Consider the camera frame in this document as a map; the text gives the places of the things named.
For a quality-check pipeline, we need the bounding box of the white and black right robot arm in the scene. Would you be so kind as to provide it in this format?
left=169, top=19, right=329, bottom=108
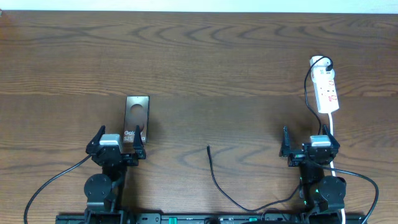
left=279, top=125, right=346, bottom=223

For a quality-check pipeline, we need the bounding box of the black right camera cable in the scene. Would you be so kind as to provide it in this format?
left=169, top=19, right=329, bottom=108
left=310, top=158, right=380, bottom=224

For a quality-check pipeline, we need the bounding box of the white power strip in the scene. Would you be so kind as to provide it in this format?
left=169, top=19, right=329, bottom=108
left=310, top=55, right=339, bottom=114

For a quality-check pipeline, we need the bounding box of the white power strip cord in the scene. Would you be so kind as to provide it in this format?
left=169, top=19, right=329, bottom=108
left=328, top=112, right=346, bottom=224

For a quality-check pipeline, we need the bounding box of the black phone charging cable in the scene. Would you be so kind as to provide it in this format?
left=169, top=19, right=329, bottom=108
left=206, top=144, right=301, bottom=213

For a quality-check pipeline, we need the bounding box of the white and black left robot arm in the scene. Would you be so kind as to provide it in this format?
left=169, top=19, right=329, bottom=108
left=83, top=126, right=146, bottom=224

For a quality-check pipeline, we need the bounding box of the black left camera cable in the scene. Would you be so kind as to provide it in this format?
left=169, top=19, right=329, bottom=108
left=23, top=154, right=93, bottom=224

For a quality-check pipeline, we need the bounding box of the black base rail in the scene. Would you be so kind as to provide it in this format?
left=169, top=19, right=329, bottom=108
left=55, top=212, right=368, bottom=224

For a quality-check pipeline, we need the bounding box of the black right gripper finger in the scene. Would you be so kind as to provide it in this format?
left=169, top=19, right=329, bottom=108
left=322, top=124, right=340, bottom=149
left=279, top=126, right=292, bottom=157

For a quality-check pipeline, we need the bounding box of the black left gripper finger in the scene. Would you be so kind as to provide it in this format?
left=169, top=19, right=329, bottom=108
left=132, top=133, right=146, bottom=159
left=85, top=125, right=106, bottom=154

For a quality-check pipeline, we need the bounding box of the black camera cable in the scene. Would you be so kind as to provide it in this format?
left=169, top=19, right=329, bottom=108
left=310, top=158, right=380, bottom=224
left=23, top=154, right=93, bottom=224

